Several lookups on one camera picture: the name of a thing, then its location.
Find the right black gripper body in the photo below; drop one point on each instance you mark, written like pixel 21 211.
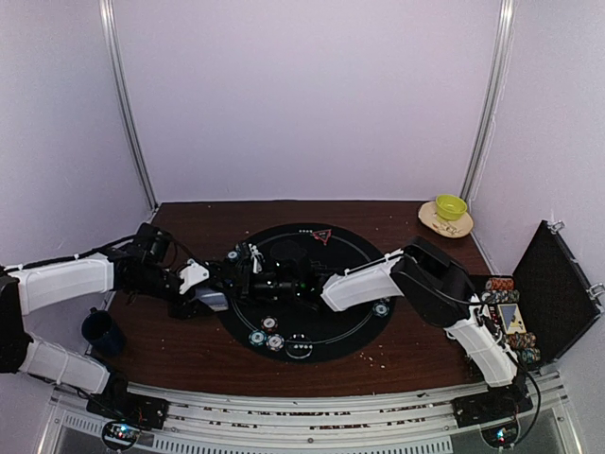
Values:
pixel 256 292

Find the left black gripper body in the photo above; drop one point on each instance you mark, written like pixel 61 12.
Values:
pixel 182 306

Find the grey card deck box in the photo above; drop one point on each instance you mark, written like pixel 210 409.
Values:
pixel 214 300

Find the black white chip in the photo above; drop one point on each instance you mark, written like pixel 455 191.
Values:
pixel 269 324

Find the red triangular dealer marker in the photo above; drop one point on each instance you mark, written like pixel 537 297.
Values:
pixel 322 235

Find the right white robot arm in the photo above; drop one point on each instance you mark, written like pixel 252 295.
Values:
pixel 437 287

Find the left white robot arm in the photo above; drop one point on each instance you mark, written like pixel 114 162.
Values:
pixel 130 264

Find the round black poker mat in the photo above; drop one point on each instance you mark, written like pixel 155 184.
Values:
pixel 312 331

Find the dark blue mug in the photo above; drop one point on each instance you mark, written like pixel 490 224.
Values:
pixel 102 332

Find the beige plate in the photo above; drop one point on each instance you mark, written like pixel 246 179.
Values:
pixel 459 228

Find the green plastic bowl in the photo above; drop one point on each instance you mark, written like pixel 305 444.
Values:
pixel 450 207

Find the red white chips in case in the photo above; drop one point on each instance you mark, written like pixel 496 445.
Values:
pixel 499 284

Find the poker chips row in case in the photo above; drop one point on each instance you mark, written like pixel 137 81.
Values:
pixel 524 346

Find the black poker case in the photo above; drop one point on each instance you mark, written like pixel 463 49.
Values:
pixel 556 301

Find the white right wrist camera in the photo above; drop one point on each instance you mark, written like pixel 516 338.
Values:
pixel 257 259

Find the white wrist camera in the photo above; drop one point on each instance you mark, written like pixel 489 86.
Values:
pixel 192 274
pixel 257 259

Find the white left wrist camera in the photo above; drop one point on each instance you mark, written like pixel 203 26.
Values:
pixel 192 274

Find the aluminium front rail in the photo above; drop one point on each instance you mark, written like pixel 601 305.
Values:
pixel 414 422

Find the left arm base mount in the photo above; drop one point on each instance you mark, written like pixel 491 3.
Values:
pixel 118 403

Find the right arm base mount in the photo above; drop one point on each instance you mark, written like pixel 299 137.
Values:
pixel 493 405

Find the left aluminium frame post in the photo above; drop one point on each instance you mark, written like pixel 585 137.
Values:
pixel 110 32

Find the aluminium frame post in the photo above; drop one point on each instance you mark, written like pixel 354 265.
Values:
pixel 501 50
pixel 110 32

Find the right aluminium frame post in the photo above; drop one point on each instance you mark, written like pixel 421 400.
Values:
pixel 501 50

